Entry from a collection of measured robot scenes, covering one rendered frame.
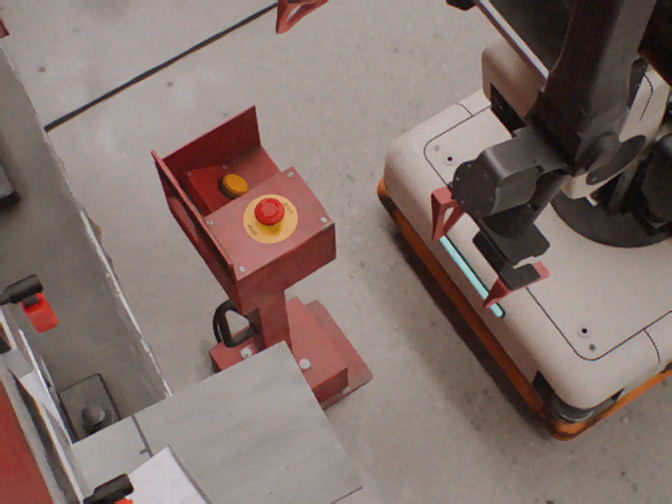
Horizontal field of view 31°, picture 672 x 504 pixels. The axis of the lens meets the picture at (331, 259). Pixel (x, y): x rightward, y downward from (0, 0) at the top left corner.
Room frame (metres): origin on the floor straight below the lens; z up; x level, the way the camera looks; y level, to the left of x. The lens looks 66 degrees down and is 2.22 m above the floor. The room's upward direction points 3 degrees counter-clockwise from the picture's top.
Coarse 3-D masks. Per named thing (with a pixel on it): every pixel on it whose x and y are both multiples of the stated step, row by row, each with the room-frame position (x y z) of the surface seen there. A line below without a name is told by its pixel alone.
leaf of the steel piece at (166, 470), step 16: (144, 464) 0.32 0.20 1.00; (160, 464) 0.32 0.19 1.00; (176, 464) 0.32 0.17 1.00; (144, 480) 0.30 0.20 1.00; (160, 480) 0.30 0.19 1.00; (176, 480) 0.30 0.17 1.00; (192, 480) 0.30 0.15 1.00; (128, 496) 0.29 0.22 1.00; (144, 496) 0.29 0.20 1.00; (160, 496) 0.29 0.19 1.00; (176, 496) 0.28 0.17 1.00; (192, 496) 0.28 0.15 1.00; (208, 496) 0.28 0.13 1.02
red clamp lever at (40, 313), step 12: (36, 276) 0.43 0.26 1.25; (12, 288) 0.42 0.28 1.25; (24, 288) 0.42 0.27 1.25; (36, 288) 0.42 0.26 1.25; (0, 300) 0.41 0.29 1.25; (12, 300) 0.41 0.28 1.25; (24, 300) 0.41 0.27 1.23; (36, 300) 0.42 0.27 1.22; (24, 312) 0.41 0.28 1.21; (36, 312) 0.41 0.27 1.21; (48, 312) 0.42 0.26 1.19; (36, 324) 0.41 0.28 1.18; (48, 324) 0.41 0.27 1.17
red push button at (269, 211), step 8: (264, 200) 0.72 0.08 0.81; (272, 200) 0.72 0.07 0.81; (256, 208) 0.71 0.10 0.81; (264, 208) 0.70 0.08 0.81; (272, 208) 0.70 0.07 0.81; (280, 208) 0.70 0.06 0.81; (256, 216) 0.70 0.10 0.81; (264, 216) 0.69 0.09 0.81; (272, 216) 0.69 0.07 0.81; (280, 216) 0.69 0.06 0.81; (264, 224) 0.68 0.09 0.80; (272, 224) 0.69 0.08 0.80
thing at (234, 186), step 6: (228, 174) 0.80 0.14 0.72; (234, 174) 0.80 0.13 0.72; (222, 180) 0.79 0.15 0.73; (228, 180) 0.79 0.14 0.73; (234, 180) 0.79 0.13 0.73; (240, 180) 0.79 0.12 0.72; (222, 186) 0.78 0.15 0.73; (228, 186) 0.78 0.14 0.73; (234, 186) 0.78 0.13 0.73; (240, 186) 0.78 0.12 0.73; (246, 186) 0.79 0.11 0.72; (228, 192) 0.77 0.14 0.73; (234, 192) 0.77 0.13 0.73; (240, 192) 0.77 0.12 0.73; (246, 192) 0.78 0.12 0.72
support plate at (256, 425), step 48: (240, 384) 0.40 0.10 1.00; (288, 384) 0.40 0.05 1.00; (144, 432) 0.35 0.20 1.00; (192, 432) 0.35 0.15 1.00; (240, 432) 0.35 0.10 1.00; (288, 432) 0.35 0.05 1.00; (96, 480) 0.31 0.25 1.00; (240, 480) 0.30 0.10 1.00; (288, 480) 0.30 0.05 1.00; (336, 480) 0.29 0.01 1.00
